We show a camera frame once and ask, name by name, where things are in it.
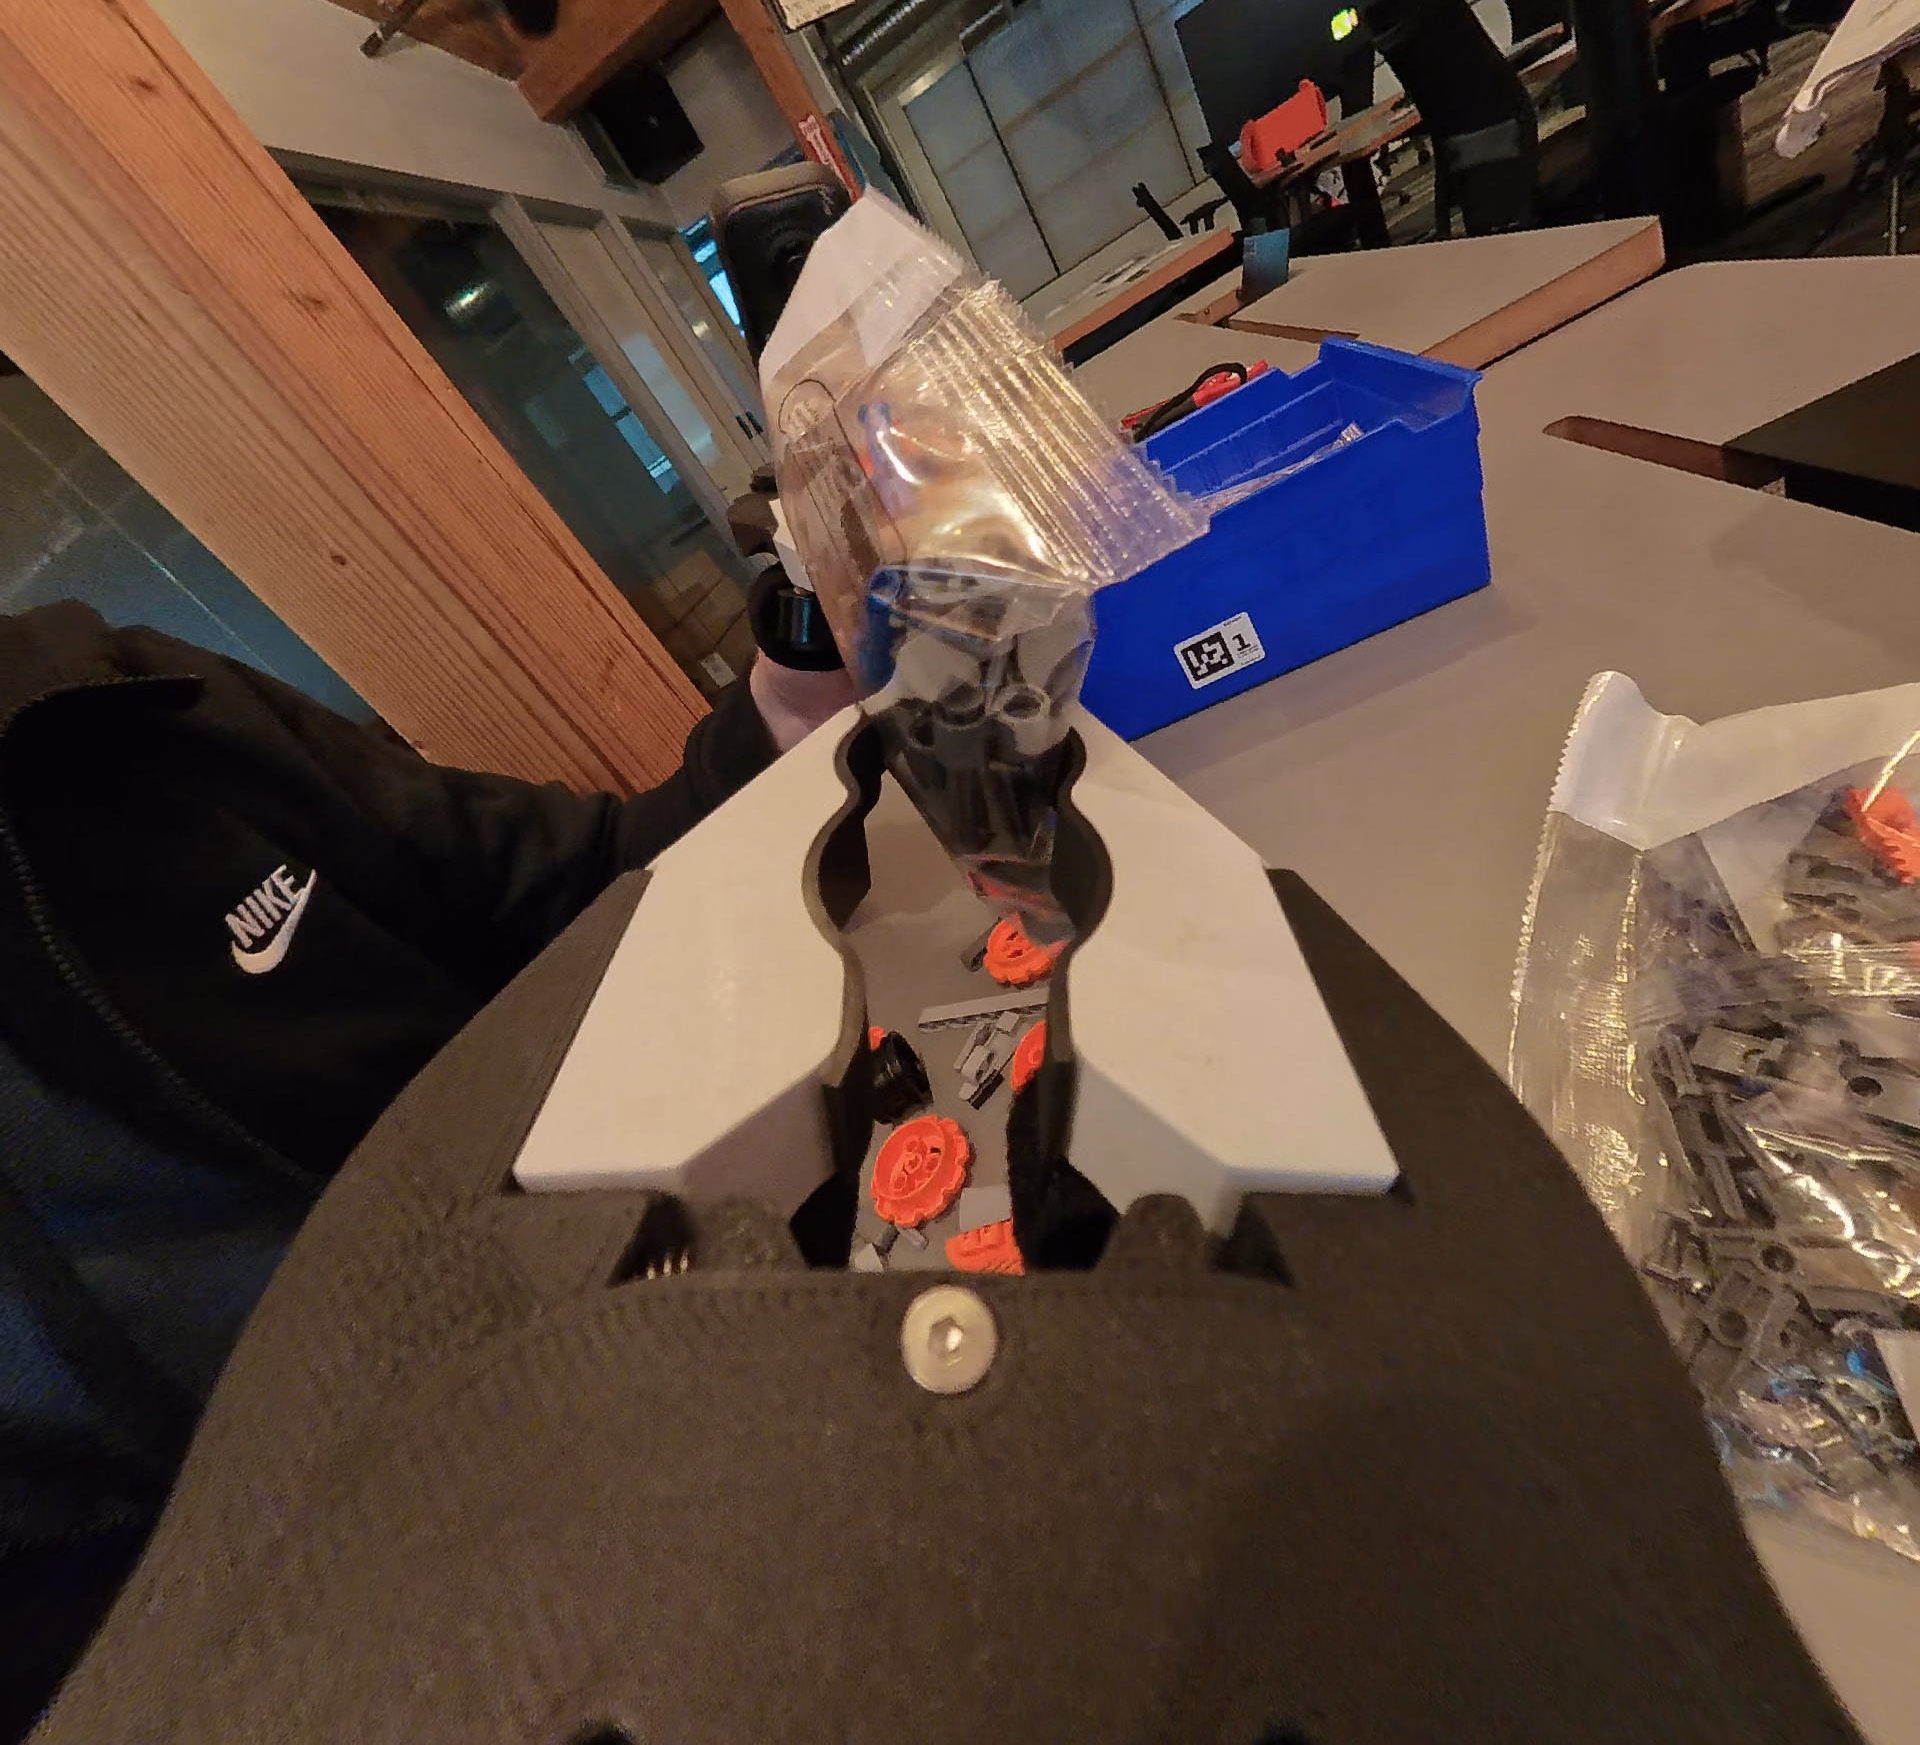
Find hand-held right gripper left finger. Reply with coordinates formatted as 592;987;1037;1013
511;708;887;1199

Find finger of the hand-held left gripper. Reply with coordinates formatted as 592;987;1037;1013
758;193;966;415

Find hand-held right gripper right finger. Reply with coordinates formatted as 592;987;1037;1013
1002;719;1403;1199

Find clear bag of orange parts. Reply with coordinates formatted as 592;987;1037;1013
758;276;1204;916

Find blue plastic bin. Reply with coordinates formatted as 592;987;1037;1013
1077;340;1493;747

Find clear bag of grey beams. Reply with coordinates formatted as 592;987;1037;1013
1507;671;1920;1566

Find person's left hand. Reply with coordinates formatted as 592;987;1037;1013
750;657;845;760

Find scattered orange gear wheels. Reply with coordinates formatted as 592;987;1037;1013
862;917;1073;1277

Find black charger with red label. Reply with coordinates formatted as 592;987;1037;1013
1132;360;1276;431

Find orange plastic bin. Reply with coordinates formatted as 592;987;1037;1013
1237;81;1335;174

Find black monitor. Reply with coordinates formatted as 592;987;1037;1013
1175;0;1419;144

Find black office chair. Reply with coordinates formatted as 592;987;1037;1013
1366;0;1546;240

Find wood-edged grey desk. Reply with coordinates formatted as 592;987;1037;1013
1177;215;1667;371

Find open instruction booklet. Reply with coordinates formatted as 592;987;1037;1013
1773;0;1920;162

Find black desk cable cover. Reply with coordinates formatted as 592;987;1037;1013
1544;350;1920;533

